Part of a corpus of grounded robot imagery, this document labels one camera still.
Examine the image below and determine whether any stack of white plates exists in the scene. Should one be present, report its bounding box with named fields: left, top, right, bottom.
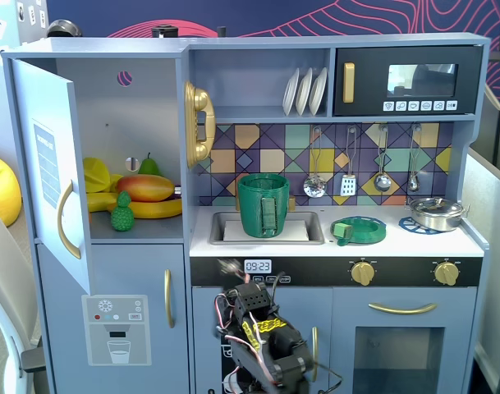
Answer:
left=282, top=67, right=302, bottom=117

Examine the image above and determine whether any blue shopping list cabinet door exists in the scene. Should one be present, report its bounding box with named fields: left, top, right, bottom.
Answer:
left=9, top=57, right=94, bottom=296

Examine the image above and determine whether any steel pot with lid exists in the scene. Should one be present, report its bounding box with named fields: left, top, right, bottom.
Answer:
left=405, top=196, right=469, bottom=231

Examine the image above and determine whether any green printed cup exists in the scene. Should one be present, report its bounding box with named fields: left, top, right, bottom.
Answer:
left=236, top=172, right=292, bottom=239

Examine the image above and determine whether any round black device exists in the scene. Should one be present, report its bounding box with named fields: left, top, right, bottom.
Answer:
left=47, top=18, right=83, bottom=39

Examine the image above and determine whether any white toy plate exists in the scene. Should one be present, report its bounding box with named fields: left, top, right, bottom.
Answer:
left=295, top=67, right=315, bottom=117
left=308, top=66, right=328, bottom=116

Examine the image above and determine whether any green printed ring lid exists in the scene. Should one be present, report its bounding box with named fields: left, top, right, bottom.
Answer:
left=330, top=215, right=387, bottom=247

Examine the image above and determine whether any gold narrow cupboard handle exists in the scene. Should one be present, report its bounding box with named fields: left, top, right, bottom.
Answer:
left=311, top=326, right=319, bottom=383

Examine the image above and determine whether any blue wooden toy kitchen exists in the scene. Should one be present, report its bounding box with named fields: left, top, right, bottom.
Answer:
left=1, top=31, right=492, bottom=394

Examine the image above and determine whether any white slotted spatula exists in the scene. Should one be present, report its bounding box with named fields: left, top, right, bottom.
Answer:
left=340, top=126, right=360, bottom=196

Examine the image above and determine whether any gold microwave handle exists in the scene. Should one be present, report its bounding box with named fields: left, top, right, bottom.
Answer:
left=342, top=62, right=356, bottom=103

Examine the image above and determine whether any red yellow toy mango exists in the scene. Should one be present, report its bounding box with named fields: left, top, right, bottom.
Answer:
left=117, top=175, right=177, bottom=203

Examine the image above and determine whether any metal ladle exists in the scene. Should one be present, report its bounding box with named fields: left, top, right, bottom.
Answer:
left=374, top=125, right=392, bottom=193

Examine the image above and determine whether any yellow beanbag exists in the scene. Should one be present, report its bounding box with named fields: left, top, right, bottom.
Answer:
left=0, top=149, right=23, bottom=227

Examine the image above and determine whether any black lidded container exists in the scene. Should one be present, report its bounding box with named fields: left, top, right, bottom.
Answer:
left=151, top=24, right=181, bottom=39

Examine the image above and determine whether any green toy pineapple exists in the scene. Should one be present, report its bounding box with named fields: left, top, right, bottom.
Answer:
left=110, top=190, right=135, bottom=232

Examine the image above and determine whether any green toy pear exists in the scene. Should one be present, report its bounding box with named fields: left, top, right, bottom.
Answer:
left=137, top=153, right=160, bottom=176

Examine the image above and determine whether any gold stove knob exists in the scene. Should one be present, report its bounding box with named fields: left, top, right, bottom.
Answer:
left=351, top=259, right=376, bottom=286
left=433, top=259, right=459, bottom=286

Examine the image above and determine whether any metal skimmer spoon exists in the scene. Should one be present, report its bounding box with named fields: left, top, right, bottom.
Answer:
left=303, top=126, right=329, bottom=198

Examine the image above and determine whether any gold toy telephone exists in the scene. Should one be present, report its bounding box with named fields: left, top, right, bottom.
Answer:
left=183, top=80, right=217, bottom=169

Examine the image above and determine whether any gold cabinet door handle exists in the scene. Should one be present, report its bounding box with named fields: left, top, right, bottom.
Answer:
left=57, top=180, right=82, bottom=260

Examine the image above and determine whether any gold fridge door handle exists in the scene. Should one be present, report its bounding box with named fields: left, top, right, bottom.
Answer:
left=163, top=268, right=176, bottom=329

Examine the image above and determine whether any yellow toy starfruit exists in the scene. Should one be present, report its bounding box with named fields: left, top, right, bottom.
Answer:
left=83, top=157, right=123, bottom=194

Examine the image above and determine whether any black toy microwave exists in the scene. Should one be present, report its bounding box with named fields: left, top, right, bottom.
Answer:
left=333, top=45, right=484, bottom=117

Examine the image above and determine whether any gold oven door handle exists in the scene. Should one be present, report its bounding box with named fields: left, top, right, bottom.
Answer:
left=368, top=302, right=438, bottom=316

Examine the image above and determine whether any grey toy sink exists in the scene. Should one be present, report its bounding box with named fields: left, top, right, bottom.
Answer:
left=210, top=211, right=325, bottom=246

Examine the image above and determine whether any white grey office chair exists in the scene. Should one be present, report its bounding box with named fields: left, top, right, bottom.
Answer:
left=0, top=203, right=49, bottom=394

